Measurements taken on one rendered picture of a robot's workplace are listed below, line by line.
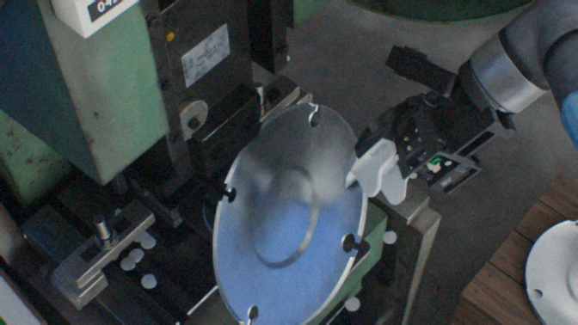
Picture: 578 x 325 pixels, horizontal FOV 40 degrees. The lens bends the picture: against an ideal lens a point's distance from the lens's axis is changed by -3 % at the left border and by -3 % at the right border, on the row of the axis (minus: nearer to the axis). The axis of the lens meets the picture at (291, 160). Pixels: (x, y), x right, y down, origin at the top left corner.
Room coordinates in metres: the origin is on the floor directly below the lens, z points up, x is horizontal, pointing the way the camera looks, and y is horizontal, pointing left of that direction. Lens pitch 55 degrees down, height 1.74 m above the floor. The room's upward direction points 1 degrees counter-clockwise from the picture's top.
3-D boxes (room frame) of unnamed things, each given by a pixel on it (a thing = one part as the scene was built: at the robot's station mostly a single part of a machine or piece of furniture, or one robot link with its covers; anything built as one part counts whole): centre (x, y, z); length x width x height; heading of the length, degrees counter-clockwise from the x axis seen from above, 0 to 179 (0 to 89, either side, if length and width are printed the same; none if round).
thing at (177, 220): (0.68, 0.15, 0.76); 0.15 x 0.09 x 0.05; 137
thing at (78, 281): (0.56, 0.27, 0.76); 0.17 x 0.06 x 0.10; 137
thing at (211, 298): (0.69, 0.16, 0.68); 0.45 x 0.30 x 0.06; 137
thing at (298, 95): (0.81, 0.04, 0.76); 0.17 x 0.06 x 0.10; 137
